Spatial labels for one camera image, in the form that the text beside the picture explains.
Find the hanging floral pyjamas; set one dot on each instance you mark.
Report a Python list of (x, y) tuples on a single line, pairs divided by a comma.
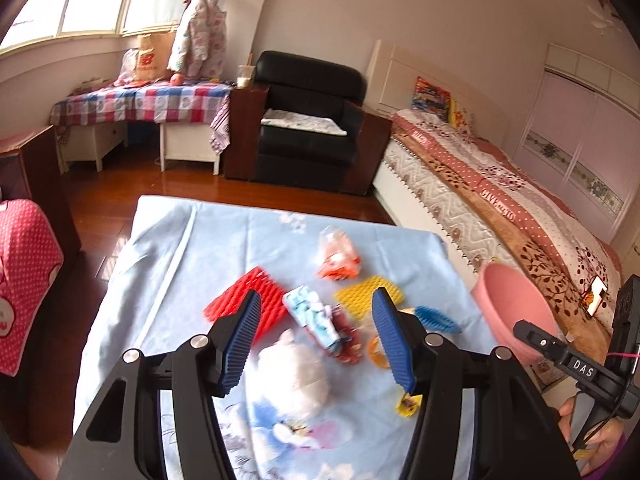
[(200, 42)]

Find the black leather armchair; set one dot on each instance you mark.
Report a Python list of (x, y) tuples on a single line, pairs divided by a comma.
[(308, 131)]

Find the drink cup with straw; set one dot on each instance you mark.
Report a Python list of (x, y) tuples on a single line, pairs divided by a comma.
[(245, 74)]

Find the pink plastic trash bucket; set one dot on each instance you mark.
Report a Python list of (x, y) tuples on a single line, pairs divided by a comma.
[(505, 296)]

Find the white desk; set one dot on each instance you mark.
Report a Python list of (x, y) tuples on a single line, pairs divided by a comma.
[(167, 143)]

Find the dark wooden nightstand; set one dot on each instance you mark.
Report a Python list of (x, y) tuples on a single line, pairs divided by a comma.
[(372, 134)]

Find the orange white plastic bag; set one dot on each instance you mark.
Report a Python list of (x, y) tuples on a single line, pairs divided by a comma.
[(339, 259)]

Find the purple sleeve forearm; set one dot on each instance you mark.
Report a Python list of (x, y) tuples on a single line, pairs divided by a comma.
[(598, 473)]

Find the blue white wrapper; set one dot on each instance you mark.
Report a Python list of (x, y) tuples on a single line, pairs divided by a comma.
[(327, 325)]

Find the bed with floral bedding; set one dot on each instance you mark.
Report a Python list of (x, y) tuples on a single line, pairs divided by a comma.
[(493, 212)]

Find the brown paper shopping bag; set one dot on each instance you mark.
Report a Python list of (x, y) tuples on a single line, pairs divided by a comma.
[(153, 55)]

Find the white cushion on armchair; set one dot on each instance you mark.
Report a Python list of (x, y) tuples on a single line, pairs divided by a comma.
[(300, 122)]

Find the white wardrobe with pink doors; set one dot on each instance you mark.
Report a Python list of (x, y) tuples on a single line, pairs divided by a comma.
[(582, 139)]

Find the dark wooden cabinet left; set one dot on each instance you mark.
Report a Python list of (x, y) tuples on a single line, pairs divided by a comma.
[(29, 169)]

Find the person's right hand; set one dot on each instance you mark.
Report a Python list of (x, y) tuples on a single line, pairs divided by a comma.
[(606, 439)]

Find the window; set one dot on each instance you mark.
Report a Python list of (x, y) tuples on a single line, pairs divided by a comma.
[(41, 20)]

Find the colourful printed pillow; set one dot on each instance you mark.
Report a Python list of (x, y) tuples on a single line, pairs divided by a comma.
[(431, 99)]

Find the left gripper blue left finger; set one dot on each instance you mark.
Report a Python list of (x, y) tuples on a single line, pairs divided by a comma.
[(231, 337)]

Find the plaid tablecloth on desk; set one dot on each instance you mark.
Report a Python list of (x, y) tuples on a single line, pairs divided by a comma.
[(162, 103)]

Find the white bed headboard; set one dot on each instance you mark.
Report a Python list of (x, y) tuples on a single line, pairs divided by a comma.
[(391, 77)]

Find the smartphone on bed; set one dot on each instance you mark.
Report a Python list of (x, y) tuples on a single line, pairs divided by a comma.
[(594, 296)]

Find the small yellow wrapper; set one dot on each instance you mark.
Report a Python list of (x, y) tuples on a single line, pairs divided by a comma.
[(408, 405)]

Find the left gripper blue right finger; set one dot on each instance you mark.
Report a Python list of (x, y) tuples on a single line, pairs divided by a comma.
[(402, 338)]

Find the orange bread piece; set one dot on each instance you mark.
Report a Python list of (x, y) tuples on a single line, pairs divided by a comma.
[(376, 353)]

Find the dark wooden side cabinet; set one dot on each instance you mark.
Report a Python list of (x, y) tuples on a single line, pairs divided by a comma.
[(247, 106)]

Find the yellow foam fruit net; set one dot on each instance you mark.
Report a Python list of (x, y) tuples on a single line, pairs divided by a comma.
[(356, 298)]

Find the red polka dot cushion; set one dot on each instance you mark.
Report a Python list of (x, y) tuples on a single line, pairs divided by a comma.
[(30, 260)]

